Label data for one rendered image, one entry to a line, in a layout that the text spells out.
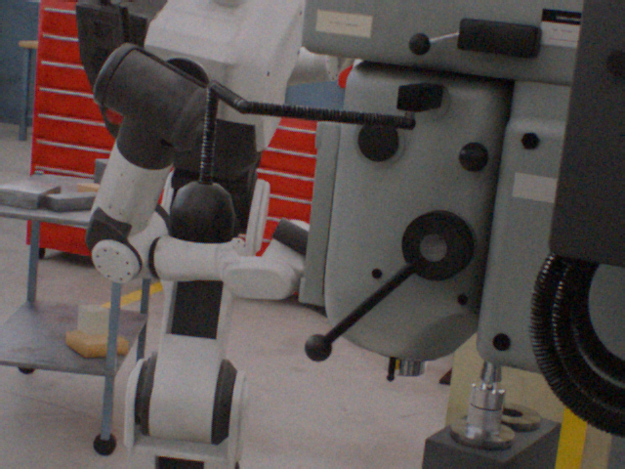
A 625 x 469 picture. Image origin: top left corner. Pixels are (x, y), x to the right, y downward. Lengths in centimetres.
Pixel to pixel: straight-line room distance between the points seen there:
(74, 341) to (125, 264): 267
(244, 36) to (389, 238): 61
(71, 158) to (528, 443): 534
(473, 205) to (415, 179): 7
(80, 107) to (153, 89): 514
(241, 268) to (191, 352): 29
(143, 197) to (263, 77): 25
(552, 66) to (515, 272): 21
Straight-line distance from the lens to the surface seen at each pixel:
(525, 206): 125
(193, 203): 135
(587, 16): 97
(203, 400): 206
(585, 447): 325
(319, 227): 142
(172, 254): 191
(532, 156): 124
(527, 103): 125
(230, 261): 183
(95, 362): 447
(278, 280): 180
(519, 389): 324
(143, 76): 175
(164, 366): 207
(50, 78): 695
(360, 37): 128
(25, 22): 1242
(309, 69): 224
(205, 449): 214
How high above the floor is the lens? 171
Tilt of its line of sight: 12 degrees down
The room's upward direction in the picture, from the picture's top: 6 degrees clockwise
